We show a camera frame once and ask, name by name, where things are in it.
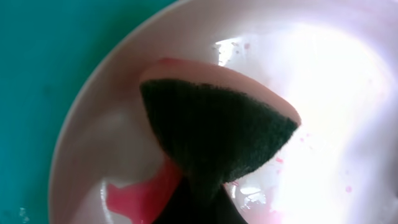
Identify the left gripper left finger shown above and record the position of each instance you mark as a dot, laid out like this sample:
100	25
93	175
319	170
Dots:
179	209

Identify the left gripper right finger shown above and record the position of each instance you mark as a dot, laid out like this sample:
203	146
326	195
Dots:
225	210

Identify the green orange scrub sponge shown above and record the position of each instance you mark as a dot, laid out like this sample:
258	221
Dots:
214	126

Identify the pink white plate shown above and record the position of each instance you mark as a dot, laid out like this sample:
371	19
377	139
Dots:
335	62

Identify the teal plastic serving tray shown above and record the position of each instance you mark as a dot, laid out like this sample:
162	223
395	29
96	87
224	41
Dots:
48	49

